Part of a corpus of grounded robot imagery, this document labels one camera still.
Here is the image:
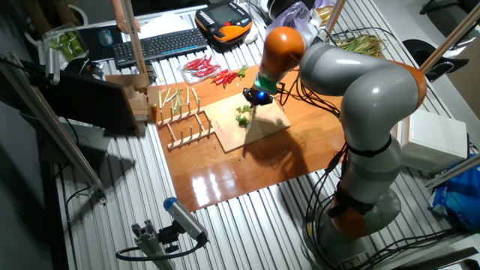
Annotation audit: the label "white paper sheet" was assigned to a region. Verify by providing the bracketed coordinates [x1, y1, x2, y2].
[123, 13, 197, 41]

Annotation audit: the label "clear bag of red chilies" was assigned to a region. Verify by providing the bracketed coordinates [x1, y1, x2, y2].
[177, 53, 223, 86]

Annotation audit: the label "silver camera with blue cap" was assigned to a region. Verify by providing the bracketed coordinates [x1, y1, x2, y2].
[163, 196, 209, 245]

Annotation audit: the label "person's bare forearm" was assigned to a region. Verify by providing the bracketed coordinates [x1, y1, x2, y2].
[111, 0, 127, 19]

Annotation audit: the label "black mouse mat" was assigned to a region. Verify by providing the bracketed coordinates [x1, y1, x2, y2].
[76, 25, 127, 63]

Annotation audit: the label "steel handled cleaver knife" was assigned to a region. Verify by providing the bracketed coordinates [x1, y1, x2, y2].
[243, 103, 281, 147]

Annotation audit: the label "black computer monitor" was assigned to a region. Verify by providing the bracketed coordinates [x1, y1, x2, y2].
[35, 67, 140, 137]

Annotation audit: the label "black camera cable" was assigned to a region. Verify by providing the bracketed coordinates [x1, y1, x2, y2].
[115, 239, 206, 262]

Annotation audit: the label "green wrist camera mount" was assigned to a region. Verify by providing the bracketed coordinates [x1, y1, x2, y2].
[253, 75, 279, 95]

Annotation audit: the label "grey computer mouse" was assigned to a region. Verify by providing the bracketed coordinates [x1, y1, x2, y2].
[97, 28, 114, 48]

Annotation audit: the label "black office chair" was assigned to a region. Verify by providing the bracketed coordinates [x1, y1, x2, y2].
[403, 38, 470, 83]
[418, 0, 480, 16]

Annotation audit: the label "aluminium camera mount profile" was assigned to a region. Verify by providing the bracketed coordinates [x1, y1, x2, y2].
[130, 219, 177, 270]

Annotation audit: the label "yellowish plastic packet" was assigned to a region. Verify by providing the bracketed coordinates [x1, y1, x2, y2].
[313, 4, 335, 28]

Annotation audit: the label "clear container of green peppers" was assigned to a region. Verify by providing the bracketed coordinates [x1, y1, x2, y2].
[41, 22, 90, 63]

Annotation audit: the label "aluminium frame post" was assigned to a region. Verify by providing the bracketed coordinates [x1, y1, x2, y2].
[118, 0, 150, 78]
[418, 2, 480, 74]
[321, 0, 347, 38]
[423, 152, 480, 191]
[0, 52, 108, 206]

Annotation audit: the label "wooden peg dish rack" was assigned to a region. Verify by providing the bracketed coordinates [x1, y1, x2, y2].
[156, 96, 217, 152]

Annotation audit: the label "black computer keyboard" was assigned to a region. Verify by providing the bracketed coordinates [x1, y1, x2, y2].
[111, 28, 209, 71]

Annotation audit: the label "person's bare hand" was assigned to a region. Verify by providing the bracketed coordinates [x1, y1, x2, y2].
[115, 14, 142, 35]

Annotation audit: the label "blue plastic bag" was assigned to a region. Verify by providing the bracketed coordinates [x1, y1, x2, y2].
[428, 154, 480, 233]

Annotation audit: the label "brown cardboard box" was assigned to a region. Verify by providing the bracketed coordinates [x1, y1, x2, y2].
[104, 73, 161, 123]

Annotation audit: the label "small white crumpled bag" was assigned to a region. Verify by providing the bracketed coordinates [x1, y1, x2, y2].
[242, 24, 260, 45]

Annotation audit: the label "silver camera on frame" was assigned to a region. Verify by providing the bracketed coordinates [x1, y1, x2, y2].
[43, 46, 62, 86]

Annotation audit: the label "green chili pepper pieces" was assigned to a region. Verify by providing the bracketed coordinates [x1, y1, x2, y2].
[235, 104, 253, 128]

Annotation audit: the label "wooden cutting board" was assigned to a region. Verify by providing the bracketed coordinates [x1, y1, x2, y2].
[202, 91, 292, 154]

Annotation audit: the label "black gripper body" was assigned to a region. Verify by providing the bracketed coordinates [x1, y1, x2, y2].
[241, 87, 275, 107]

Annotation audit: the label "bunch of long green stalks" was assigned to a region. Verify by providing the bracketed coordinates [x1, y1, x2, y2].
[332, 33, 388, 61]

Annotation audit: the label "orange and black teach pendant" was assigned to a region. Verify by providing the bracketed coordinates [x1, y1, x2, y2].
[194, 0, 254, 46]

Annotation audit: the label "white foam box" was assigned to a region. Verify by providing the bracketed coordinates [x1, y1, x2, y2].
[391, 108, 470, 174]

